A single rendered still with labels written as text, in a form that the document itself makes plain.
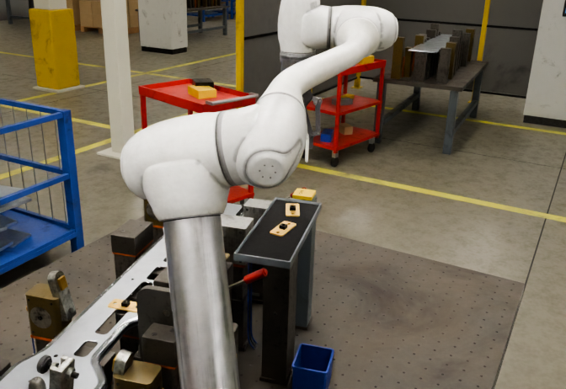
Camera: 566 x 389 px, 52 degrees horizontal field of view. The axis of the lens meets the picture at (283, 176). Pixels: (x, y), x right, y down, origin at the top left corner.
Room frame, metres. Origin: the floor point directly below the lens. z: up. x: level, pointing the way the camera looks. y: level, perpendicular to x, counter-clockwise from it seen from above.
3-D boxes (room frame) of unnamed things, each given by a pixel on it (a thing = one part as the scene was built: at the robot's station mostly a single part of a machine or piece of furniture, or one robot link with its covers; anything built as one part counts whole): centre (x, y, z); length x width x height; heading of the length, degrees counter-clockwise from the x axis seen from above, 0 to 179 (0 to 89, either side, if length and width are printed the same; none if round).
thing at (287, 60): (1.50, -0.03, 1.57); 0.09 x 0.09 x 0.06
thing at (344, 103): (5.53, -0.53, 0.49); 0.81 x 0.46 x 0.97; 140
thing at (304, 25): (1.50, -0.04, 1.68); 0.13 x 0.11 x 0.16; 85
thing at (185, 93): (4.07, 0.61, 0.49); 0.81 x 0.46 x 0.98; 46
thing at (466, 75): (6.65, -1.69, 0.57); 1.86 x 0.90 x 1.14; 155
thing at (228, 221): (1.52, 0.12, 0.90); 0.13 x 0.08 x 0.41; 76
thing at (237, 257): (1.39, 0.00, 1.16); 0.37 x 0.14 x 0.02; 166
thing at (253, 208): (1.77, 0.06, 0.88); 0.12 x 0.07 x 0.36; 76
